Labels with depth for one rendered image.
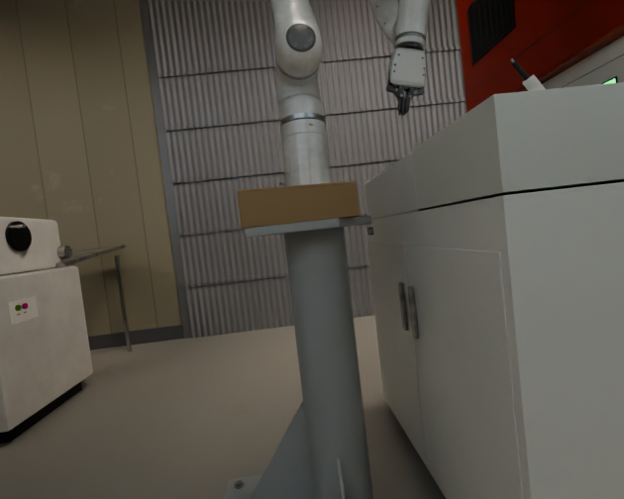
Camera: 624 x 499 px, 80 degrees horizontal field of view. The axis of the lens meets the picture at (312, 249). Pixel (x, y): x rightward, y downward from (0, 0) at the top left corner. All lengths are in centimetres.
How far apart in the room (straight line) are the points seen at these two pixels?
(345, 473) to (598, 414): 60
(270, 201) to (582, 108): 58
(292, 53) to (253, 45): 266
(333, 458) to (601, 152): 86
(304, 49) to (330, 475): 106
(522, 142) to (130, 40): 361
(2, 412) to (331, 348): 165
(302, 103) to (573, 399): 82
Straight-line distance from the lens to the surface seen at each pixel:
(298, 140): 97
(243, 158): 336
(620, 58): 140
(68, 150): 390
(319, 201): 84
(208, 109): 351
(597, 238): 71
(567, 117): 70
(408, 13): 121
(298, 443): 115
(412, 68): 116
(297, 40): 101
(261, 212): 84
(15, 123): 417
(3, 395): 222
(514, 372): 68
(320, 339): 95
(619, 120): 75
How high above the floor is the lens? 79
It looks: 2 degrees down
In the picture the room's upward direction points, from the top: 7 degrees counter-clockwise
